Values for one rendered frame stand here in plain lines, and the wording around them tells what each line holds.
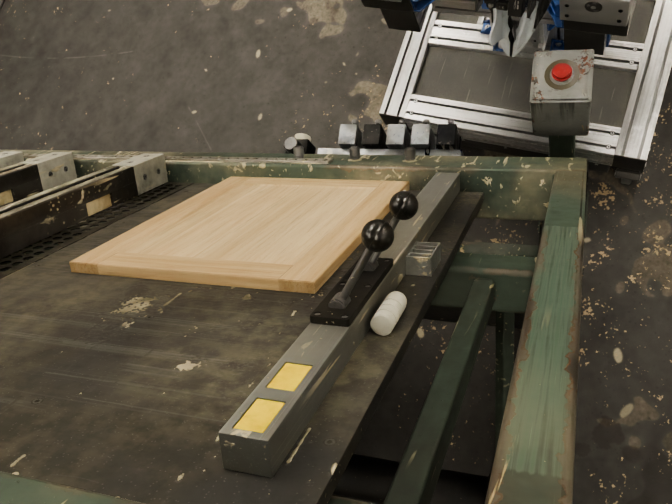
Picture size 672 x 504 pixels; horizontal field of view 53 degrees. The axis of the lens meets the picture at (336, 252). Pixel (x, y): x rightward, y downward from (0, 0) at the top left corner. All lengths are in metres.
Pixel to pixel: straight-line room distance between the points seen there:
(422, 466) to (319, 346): 0.17
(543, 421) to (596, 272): 1.71
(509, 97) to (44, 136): 2.07
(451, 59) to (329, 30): 0.65
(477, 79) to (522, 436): 1.84
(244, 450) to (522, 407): 0.25
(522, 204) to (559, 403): 0.86
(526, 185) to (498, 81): 0.92
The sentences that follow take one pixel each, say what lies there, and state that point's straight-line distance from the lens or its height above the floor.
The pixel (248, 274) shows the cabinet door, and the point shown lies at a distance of 1.02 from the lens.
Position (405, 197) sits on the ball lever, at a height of 1.44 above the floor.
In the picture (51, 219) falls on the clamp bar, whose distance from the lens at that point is 1.42.
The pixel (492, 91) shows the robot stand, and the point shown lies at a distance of 2.30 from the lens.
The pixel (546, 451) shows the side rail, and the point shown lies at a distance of 0.58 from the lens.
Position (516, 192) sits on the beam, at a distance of 1.44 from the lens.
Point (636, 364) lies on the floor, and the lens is 2.26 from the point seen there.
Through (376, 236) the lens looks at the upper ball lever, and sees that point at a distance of 0.75.
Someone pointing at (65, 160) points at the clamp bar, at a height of 0.94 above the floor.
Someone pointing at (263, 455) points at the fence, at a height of 1.67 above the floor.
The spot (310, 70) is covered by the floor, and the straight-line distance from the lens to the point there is 2.77.
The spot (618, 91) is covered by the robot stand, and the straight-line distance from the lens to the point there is 2.28.
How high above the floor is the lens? 2.24
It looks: 66 degrees down
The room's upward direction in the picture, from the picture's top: 51 degrees counter-clockwise
